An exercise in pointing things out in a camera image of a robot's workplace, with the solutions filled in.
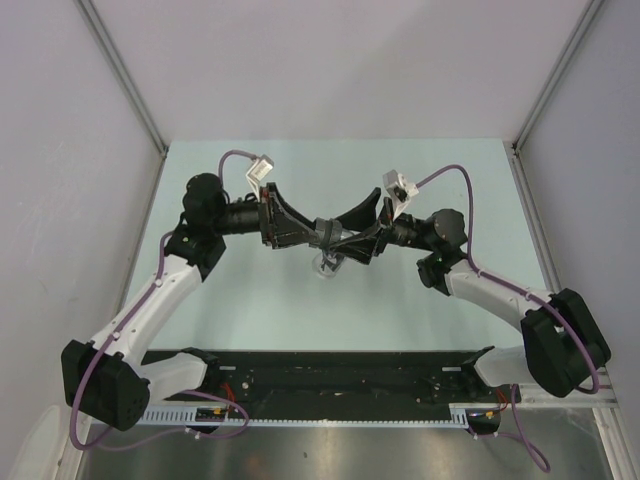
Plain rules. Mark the white slotted cable duct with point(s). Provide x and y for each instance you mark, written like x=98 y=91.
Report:
x=340 y=412

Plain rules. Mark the left aluminium frame post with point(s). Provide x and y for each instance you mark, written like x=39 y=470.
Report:
x=99 y=31

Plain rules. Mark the dark grey threaded ring nut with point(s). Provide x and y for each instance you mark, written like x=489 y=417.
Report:
x=325 y=230

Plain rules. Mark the aluminium frame post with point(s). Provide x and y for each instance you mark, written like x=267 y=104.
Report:
x=99 y=31
x=560 y=68

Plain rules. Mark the clear elbow fitting with grey nut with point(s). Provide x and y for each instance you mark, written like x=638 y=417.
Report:
x=327 y=262

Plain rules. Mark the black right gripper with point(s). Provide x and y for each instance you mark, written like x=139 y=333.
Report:
x=371 y=242

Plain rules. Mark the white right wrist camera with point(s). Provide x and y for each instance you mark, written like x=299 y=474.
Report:
x=400 y=191

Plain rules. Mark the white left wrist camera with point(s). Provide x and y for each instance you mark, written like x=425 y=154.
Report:
x=259 y=168

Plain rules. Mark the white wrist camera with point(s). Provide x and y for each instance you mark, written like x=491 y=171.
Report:
x=400 y=191
x=259 y=168

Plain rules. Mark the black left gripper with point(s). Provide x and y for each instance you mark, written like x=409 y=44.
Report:
x=279 y=228

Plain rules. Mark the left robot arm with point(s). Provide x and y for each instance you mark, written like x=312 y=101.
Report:
x=107 y=377

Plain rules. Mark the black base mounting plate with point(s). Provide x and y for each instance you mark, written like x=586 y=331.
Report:
x=251 y=379

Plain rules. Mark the right aluminium frame post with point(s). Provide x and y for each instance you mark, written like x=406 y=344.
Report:
x=560 y=68

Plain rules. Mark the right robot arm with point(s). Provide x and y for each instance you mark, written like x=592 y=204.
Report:
x=563 y=347

